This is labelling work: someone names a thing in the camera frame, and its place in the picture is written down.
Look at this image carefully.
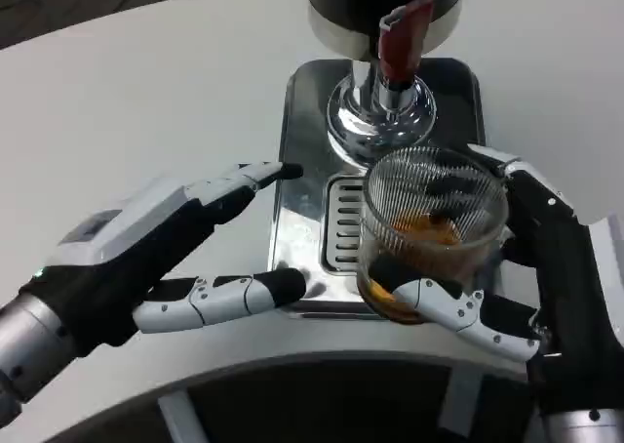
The steel slotted drain grid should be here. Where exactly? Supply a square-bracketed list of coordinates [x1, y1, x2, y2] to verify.
[321, 174, 371, 271]

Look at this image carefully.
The black steel drink dispenser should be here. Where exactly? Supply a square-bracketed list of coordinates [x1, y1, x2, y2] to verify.
[302, 0, 463, 164]

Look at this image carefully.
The steel drip tray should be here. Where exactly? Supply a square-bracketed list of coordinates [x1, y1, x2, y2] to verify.
[266, 57, 488, 320]

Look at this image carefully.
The red tap lever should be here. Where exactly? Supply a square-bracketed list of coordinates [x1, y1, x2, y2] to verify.
[378, 0, 437, 81]

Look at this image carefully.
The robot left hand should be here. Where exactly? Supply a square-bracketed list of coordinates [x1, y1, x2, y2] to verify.
[21, 161, 308, 361]

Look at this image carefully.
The clear ribbed glass cup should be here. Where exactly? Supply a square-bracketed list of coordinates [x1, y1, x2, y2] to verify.
[356, 144, 511, 325]

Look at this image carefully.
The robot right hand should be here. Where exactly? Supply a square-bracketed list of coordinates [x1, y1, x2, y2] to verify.
[389, 142, 624, 413]

